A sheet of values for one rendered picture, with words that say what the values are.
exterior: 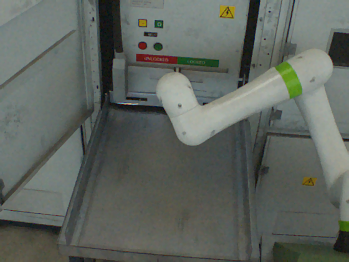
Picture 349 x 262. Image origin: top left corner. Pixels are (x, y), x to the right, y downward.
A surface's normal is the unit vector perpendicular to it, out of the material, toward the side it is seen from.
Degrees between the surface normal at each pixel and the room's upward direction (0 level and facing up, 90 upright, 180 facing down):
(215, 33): 90
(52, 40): 90
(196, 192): 0
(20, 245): 0
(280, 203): 90
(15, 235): 0
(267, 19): 90
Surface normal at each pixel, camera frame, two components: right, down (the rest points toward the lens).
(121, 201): 0.04, -0.78
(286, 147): -0.07, 0.62
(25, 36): 0.92, 0.28
